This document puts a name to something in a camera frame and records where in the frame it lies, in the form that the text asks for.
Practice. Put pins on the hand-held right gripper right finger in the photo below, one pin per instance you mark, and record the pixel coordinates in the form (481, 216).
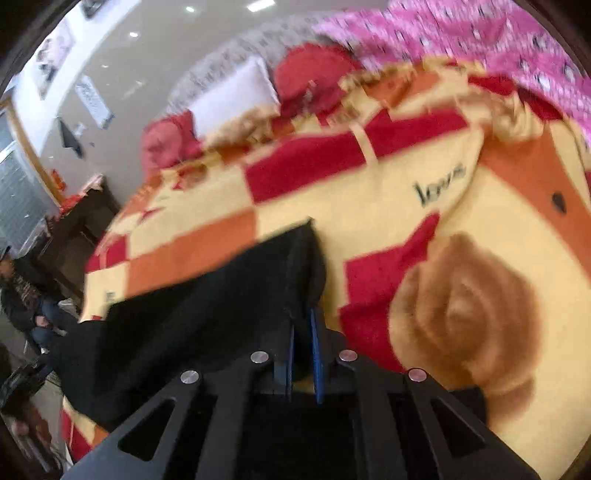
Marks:
(317, 360)

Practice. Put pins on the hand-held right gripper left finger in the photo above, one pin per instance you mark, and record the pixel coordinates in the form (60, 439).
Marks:
(290, 360)

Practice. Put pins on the red cloth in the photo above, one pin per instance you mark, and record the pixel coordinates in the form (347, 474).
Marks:
(314, 78)

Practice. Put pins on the window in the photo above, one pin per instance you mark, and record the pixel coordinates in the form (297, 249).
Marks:
(16, 184)

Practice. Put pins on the red pillow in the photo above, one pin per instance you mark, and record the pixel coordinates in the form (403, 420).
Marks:
(168, 143)

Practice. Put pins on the dark cloth on wall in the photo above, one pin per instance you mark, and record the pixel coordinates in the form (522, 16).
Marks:
(70, 136)

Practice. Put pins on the yellow red checkered blanket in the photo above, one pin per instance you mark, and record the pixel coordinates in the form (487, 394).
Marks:
(369, 203)

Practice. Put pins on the pink printed blanket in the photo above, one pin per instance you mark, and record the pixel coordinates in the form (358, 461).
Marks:
(471, 32)

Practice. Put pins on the white pillow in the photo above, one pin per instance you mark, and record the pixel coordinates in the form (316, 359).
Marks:
(235, 97)

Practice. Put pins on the black pants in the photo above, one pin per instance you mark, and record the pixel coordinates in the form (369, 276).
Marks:
(194, 323)

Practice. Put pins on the grey patterned headboard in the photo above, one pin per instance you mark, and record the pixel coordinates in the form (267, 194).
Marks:
(221, 55)

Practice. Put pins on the wall poster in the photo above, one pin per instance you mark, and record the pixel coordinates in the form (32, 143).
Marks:
(54, 55)
(94, 101)

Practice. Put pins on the dark wooden cabinet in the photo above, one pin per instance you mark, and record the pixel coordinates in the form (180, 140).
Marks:
(78, 240)

